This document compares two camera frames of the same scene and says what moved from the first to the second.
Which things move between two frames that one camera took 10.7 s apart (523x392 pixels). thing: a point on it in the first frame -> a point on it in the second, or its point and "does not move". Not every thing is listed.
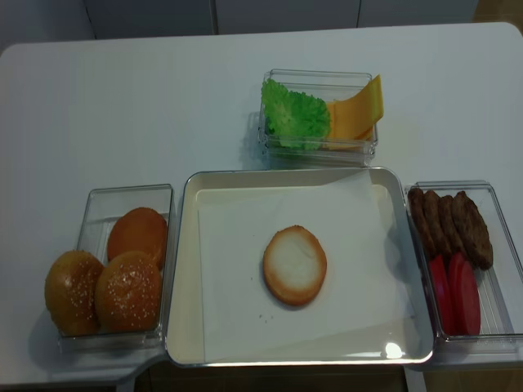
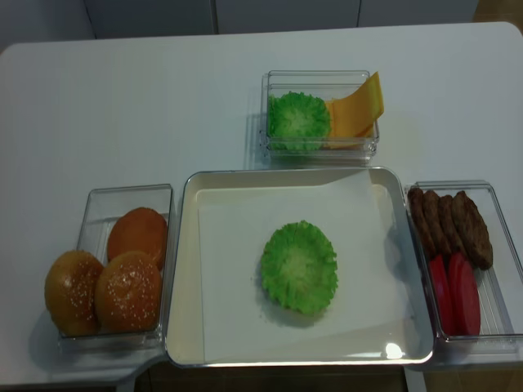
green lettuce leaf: x=288 y=113 -> x=299 y=267
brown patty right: x=473 y=231 does not move
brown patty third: x=451 y=225 does not move
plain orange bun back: x=139 y=229 does not move
